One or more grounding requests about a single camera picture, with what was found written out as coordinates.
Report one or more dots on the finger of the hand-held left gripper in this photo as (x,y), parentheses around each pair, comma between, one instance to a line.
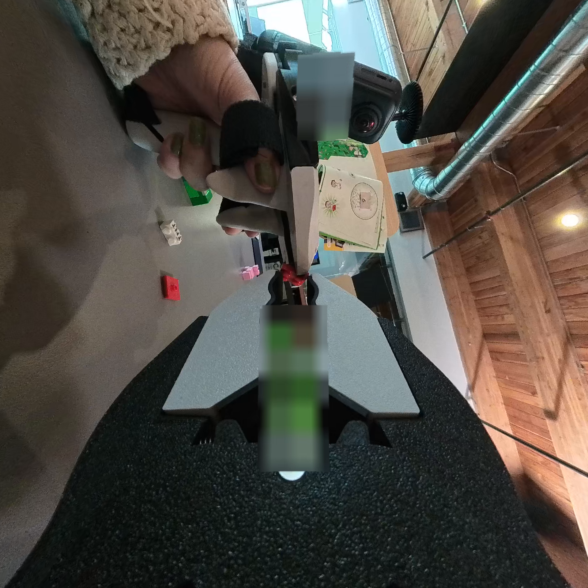
(305,216)

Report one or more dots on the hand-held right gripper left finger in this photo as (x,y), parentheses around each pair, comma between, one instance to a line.
(225,358)

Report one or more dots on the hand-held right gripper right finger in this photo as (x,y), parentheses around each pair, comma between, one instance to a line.
(363,363)

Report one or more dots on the small red black lego piece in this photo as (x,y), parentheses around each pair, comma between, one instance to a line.
(291,273)

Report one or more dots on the person's left forearm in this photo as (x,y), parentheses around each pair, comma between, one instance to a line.
(151,32)

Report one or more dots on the lego instruction booklet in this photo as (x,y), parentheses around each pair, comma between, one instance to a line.
(353,206)

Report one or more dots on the pink lego pig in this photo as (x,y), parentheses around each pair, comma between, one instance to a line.
(250,273)

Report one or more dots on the red square lego plate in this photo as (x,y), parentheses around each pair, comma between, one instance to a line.
(170,287)

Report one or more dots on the green lego brick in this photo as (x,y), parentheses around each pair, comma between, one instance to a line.
(198,195)

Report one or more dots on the white lego brick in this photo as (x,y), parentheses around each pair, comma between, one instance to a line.
(172,232)

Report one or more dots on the person's left hand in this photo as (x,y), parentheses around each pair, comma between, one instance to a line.
(197,82)

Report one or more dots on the green pixel-print box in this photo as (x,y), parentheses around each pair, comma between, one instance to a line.
(342,148)

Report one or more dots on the round ceiling light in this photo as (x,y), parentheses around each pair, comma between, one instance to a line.
(570,220)

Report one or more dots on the small black wall device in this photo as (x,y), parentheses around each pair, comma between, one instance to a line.
(401,200)

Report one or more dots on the grey wall vent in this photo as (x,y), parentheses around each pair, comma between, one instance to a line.
(410,220)

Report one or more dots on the silver metal duct pipe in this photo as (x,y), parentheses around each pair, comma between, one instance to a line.
(505,110)

